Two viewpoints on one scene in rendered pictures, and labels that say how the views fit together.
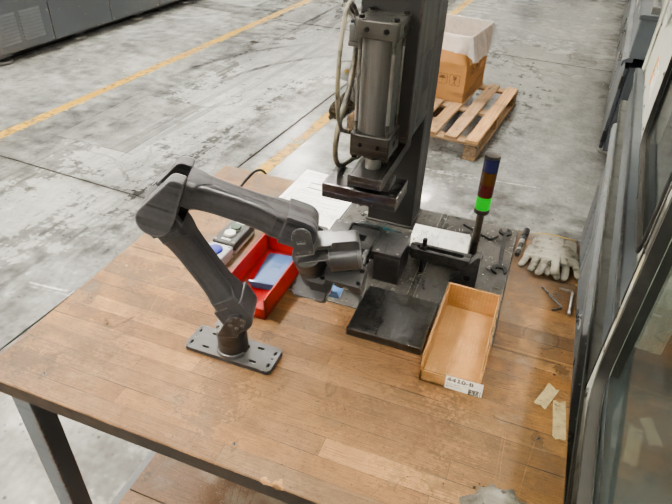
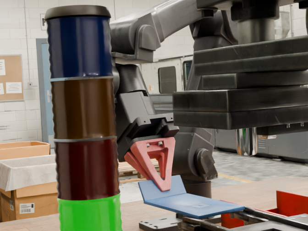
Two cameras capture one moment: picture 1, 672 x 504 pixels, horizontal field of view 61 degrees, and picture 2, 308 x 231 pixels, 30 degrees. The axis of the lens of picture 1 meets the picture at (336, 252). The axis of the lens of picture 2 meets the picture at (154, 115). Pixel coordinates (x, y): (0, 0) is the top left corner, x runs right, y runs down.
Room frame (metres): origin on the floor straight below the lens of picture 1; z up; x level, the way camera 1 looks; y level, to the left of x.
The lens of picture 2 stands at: (1.50, -0.59, 1.15)
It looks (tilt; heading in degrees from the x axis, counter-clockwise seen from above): 3 degrees down; 132
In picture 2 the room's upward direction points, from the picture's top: 3 degrees counter-clockwise
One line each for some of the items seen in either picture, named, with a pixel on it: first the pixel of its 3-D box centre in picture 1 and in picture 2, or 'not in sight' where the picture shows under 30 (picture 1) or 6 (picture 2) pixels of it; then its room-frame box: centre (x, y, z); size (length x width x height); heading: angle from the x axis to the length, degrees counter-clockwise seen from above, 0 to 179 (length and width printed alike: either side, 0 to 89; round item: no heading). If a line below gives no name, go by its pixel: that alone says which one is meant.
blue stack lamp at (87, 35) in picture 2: (491, 163); (79, 49); (1.24, -0.36, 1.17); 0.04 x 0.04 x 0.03
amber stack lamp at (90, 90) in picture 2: (488, 176); (83, 107); (1.24, -0.36, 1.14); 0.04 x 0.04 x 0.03
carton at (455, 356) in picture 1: (463, 337); not in sight; (0.90, -0.28, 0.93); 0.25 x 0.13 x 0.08; 160
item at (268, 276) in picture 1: (273, 268); not in sight; (1.12, 0.15, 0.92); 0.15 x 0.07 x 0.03; 167
